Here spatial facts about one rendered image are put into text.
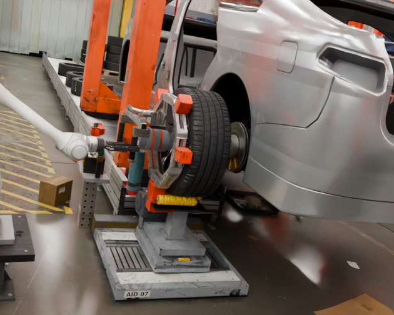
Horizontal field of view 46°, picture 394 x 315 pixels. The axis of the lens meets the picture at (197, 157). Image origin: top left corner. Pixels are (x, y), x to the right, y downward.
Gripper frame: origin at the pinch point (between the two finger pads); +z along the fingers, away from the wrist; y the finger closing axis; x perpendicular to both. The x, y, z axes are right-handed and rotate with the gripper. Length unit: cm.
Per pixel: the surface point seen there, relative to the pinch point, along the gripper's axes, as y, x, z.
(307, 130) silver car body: 69, 34, 60
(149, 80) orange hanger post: -60, 31, 20
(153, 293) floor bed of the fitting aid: 22, -78, 19
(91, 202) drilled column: -74, -63, -4
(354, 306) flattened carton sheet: 40, -81, 150
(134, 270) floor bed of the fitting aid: 2, -76, 12
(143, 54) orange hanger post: -60, 48, 14
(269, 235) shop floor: -66, -83, 147
